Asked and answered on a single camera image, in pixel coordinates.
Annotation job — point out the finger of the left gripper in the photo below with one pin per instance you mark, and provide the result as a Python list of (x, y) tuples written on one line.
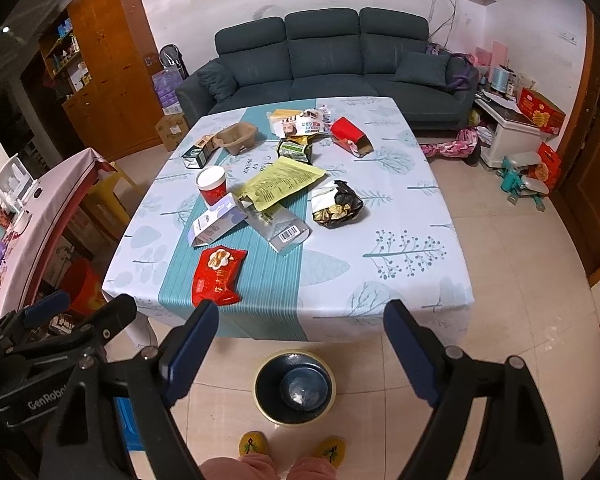
[(16, 326), (96, 331)]

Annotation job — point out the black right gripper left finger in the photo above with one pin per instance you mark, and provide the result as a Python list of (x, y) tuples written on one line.
[(84, 439)]

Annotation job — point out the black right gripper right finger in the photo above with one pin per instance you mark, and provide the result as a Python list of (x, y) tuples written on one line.
[(516, 439)]

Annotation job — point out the red snack bag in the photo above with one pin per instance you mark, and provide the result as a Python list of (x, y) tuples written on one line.
[(216, 275)]

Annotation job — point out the white lavender carton box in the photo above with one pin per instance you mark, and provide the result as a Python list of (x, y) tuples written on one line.
[(216, 221)]

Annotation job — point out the red paper cup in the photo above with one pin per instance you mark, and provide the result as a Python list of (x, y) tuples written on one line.
[(211, 183)]

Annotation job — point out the silver barcode box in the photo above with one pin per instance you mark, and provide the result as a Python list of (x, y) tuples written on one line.
[(279, 227)]

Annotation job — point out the green black snack packet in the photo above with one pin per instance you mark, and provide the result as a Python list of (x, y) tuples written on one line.
[(297, 148)]

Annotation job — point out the black snack bag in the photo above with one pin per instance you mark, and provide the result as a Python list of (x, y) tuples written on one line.
[(334, 203)]

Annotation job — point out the red carton box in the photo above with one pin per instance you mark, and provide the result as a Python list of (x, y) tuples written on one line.
[(351, 138)]

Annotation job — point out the white red KFC paper bag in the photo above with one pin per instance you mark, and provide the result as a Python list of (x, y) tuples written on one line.
[(289, 123)]

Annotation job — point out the yellow rimmed black trash bin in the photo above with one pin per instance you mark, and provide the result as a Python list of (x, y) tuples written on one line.
[(294, 388)]

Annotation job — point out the red plastic bucket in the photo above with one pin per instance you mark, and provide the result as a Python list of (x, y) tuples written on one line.
[(83, 287)]

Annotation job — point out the blue plastic stool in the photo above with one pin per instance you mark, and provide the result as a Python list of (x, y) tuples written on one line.
[(131, 434)]

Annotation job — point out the pink covered side table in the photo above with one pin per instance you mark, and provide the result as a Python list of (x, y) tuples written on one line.
[(60, 192)]

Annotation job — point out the left yellow slipper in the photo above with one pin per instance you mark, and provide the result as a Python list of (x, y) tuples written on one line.
[(253, 442)]

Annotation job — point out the yellow slipper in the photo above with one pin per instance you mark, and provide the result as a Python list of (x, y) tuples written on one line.
[(253, 442), (332, 449)]

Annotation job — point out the pink trouser legs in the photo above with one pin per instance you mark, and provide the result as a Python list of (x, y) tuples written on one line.
[(260, 466)]

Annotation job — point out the right yellow slipper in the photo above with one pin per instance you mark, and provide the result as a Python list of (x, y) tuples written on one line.
[(332, 449)]

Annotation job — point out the cardboard box on floor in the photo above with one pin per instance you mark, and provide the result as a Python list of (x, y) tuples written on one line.
[(172, 129)]

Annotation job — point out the wooden cabinet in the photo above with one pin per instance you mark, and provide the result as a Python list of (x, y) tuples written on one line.
[(116, 111)]

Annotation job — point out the teal kids scooter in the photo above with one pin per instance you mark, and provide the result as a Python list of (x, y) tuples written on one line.
[(517, 182)]

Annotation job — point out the pink patterned cloth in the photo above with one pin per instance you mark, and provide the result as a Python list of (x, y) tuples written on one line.
[(463, 146)]

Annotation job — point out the white side cabinet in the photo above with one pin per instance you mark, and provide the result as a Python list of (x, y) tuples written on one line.
[(510, 133)]

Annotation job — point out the dark green three-seat sofa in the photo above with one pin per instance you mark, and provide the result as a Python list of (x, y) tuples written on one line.
[(328, 53)]

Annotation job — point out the red gift box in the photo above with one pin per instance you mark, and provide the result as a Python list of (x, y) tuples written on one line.
[(542, 112)]

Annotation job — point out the dark green sofa cushion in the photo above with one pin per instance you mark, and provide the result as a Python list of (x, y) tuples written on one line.
[(423, 68)]

